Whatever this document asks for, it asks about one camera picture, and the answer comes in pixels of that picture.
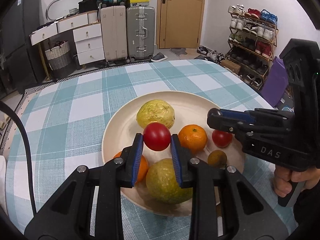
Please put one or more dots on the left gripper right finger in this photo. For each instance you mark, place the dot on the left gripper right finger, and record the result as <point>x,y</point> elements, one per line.
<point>224,205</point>

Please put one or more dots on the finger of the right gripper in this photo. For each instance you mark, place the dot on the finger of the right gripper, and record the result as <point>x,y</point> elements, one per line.
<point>259,119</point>
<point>234,122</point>

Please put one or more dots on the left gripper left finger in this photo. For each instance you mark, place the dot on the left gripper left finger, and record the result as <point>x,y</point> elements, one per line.
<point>87,205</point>

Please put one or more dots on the red tomato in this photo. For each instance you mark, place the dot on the red tomato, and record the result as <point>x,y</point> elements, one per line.
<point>156,136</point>
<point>221,139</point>

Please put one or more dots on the orange mandarin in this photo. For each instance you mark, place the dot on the orange mandarin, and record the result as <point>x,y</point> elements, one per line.
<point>143,168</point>
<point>193,137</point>

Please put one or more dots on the brown longan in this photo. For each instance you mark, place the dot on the brown longan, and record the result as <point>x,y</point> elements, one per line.
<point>217,159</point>

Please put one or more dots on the yellow-green guava fruit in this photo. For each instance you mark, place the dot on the yellow-green guava fruit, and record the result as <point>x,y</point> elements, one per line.
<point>156,111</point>

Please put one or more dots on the green guava fruit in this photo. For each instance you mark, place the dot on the green guava fruit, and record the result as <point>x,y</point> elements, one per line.
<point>163,186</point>

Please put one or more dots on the person's right hand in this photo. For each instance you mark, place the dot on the person's right hand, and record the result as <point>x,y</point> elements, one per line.
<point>283,176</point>

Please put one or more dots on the purple bag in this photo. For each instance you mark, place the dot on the purple bag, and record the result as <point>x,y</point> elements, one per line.
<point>276,83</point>

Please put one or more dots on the wooden shoe rack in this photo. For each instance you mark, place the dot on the wooden shoe rack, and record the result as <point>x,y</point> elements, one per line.
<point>252,41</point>

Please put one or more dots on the teal plaid tablecloth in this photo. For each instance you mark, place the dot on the teal plaid tablecloth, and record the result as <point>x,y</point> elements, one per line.
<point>65,123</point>

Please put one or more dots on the wooden door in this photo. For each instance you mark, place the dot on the wooden door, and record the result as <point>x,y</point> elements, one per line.
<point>179,23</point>

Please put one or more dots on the silver suitcase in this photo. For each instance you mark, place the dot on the silver suitcase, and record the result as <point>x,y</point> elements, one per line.
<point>140,25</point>

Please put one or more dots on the yellow black box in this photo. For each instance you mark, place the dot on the yellow black box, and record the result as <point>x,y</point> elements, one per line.
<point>139,3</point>

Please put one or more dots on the beige suitcase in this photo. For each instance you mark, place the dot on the beige suitcase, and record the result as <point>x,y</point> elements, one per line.
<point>113,27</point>

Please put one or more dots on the white drawer desk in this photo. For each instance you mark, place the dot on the white drawer desk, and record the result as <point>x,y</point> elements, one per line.
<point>82,31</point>

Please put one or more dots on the woven laundry basket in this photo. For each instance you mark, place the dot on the woven laundry basket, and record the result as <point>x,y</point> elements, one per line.
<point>60,59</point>

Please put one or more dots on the black refrigerator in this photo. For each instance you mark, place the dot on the black refrigerator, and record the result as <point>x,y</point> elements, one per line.
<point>21,58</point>

